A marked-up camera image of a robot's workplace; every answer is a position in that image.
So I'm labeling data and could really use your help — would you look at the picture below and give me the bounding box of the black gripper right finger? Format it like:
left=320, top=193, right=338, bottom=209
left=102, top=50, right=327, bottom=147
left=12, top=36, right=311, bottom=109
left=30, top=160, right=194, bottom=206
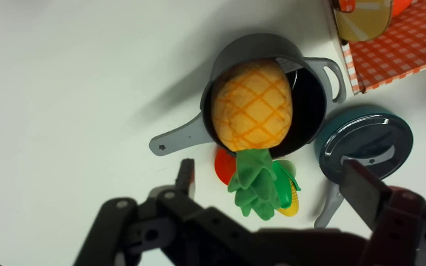
left=341, top=159, right=426, bottom=266

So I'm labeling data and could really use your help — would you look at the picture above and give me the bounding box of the dark teal pot lid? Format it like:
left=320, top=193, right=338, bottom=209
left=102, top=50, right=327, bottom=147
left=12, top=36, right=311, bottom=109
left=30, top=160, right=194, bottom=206
left=314, top=103, right=415, bottom=184

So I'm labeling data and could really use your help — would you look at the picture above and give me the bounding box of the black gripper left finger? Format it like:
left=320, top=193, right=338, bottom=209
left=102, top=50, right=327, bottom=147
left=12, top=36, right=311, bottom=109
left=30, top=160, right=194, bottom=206
left=74, top=157, right=255, bottom=266

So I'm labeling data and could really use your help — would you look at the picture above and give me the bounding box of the yellow green red toy stack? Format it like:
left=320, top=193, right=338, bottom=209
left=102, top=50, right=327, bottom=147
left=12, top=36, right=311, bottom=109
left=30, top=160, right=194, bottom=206
left=213, top=146, right=302, bottom=218

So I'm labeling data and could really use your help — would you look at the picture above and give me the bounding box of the toy peach half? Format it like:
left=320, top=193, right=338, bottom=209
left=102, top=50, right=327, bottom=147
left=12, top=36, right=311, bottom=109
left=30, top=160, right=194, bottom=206
left=332, top=0, right=395, bottom=44

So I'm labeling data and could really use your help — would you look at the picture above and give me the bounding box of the black toy saucepan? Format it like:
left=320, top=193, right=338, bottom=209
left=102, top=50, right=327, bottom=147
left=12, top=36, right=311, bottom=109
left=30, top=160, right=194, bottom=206
left=148, top=32, right=348, bottom=159

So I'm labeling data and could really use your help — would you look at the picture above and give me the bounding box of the plush toy pineapple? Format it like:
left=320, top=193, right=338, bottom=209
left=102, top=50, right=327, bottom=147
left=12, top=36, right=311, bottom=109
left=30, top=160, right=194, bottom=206
left=210, top=57, right=304, bottom=221

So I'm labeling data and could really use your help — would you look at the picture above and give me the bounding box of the orange checkered cardboard basket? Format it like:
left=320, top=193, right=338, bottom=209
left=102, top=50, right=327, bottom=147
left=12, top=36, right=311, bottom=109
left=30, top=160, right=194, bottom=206
left=329, top=0, right=426, bottom=94

